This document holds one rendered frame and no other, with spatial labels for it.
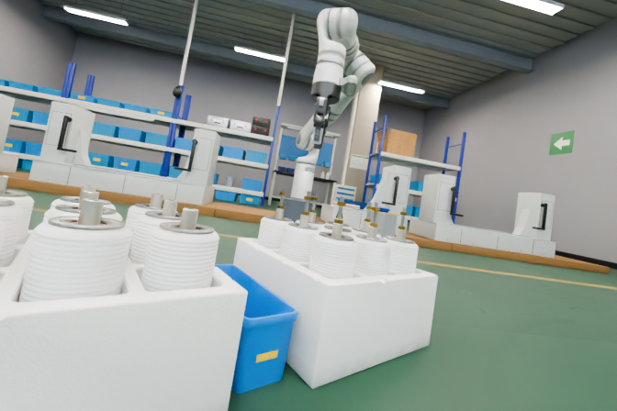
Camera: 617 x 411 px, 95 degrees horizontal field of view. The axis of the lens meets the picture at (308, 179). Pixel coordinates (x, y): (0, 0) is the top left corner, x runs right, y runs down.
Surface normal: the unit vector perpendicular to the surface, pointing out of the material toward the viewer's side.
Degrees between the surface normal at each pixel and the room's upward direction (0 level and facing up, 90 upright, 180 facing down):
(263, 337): 92
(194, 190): 90
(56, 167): 90
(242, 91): 90
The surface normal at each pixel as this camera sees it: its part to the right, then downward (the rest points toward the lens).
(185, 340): 0.62, 0.06
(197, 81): 0.15, -0.03
